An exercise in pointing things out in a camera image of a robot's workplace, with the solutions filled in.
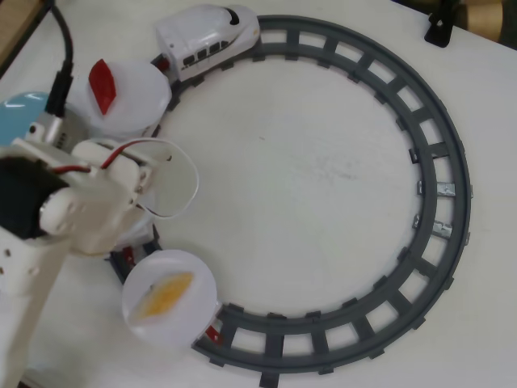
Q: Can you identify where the black stand base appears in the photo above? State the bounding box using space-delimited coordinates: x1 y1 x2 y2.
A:
423 11 456 49

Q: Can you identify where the black camera cable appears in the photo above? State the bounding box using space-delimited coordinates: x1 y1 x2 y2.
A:
43 0 77 118

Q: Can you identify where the white toy train wagon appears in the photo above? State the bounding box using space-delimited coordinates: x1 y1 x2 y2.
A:
135 119 165 141
115 217 161 254

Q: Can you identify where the white Shinkansen toy locomotive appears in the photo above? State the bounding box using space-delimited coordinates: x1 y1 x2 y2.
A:
155 2 260 82

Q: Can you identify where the white round plate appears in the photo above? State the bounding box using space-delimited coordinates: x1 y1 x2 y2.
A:
121 248 221 348
64 57 171 137

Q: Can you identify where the blue round dish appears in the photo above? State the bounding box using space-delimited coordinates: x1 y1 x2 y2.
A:
0 91 53 147

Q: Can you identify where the grey circular toy rail track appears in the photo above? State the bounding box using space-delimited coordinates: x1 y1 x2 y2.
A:
107 15 473 387

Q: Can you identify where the silver foil tape strip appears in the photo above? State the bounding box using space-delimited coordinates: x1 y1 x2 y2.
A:
410 215 472 243
414 180 474 199

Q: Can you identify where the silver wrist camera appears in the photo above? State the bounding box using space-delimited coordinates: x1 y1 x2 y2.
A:
26 111 84 153

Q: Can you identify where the red tuna sushi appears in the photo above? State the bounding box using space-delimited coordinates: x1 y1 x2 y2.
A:
88 58 122 119

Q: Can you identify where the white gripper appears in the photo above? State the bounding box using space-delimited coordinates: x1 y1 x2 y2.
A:
72 139 161 211

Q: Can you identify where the brown cardboard roll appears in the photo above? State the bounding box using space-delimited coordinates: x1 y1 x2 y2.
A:
462 0 510 33

